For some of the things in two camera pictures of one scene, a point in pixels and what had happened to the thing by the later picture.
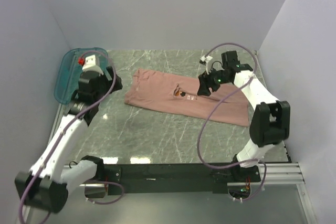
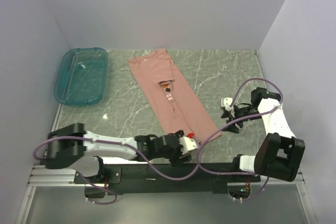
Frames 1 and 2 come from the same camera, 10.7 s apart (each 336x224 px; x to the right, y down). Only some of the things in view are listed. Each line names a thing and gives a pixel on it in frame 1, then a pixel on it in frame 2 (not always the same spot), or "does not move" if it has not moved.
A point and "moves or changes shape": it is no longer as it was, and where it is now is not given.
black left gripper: x=104 y=78 to x=176 y=159
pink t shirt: x=176 y=94 moves or changes shape
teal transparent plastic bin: x=69 y=70 does not move
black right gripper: x=206 y=82 to x=232 y=128
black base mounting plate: x=179 y=179 does not move
